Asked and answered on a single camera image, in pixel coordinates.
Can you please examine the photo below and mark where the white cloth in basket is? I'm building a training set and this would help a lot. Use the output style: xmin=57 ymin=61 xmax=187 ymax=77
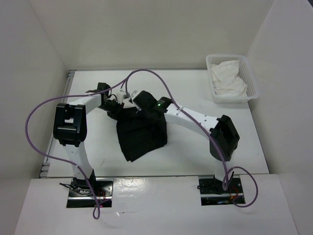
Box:
xmin=210 ymin=60 xmax=247 ymax=97

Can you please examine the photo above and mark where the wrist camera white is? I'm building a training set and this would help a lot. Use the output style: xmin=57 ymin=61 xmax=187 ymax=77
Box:
xmin=115 ymin=90 xmax=130 ymax=104
xmin=130 ymin=91 xmax=141 ymax=112

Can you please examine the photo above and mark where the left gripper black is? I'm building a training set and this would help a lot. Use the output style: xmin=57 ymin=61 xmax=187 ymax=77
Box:
xmin=98 ymin=99 xmax=125 ymax=122

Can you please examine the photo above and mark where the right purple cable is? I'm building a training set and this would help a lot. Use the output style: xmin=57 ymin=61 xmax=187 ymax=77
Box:
xmin=125 ymin=69 xmax=258 ymax=208

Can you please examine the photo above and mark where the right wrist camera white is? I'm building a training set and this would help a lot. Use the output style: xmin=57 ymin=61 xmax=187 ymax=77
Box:
xmin=130 ymin=91 xmax=141 ymax=112

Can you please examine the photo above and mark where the black pleated skirt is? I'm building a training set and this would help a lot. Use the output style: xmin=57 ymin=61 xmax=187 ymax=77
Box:
xmin=116 ymin=107 xmax=168 ymax=162

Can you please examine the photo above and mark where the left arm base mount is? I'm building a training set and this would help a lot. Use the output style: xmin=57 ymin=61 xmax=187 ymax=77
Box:
xmin=59 ymin=178 xmax=113 ymax=208

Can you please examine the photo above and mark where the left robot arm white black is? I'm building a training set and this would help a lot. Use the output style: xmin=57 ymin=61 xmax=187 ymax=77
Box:
xmin=53 ymin=82 xmax=130 ymax=196

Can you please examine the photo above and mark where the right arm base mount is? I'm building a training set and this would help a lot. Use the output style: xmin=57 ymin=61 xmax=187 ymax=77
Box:
xmin=197 ymin=176 xmax=246 ymax=206

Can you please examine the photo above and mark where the white plastic basket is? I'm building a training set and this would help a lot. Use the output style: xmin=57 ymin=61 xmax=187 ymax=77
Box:
xmin=206 ymin=54 xmax=260 ymax=103

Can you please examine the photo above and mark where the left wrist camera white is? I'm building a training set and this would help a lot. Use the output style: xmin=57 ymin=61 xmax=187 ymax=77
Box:
xmin=115 ymin=90 xmax=130 ymax=104

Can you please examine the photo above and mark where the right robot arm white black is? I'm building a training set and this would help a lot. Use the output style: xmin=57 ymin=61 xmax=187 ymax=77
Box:
xmin=131 ymin=91 xmax=240 ymax=192

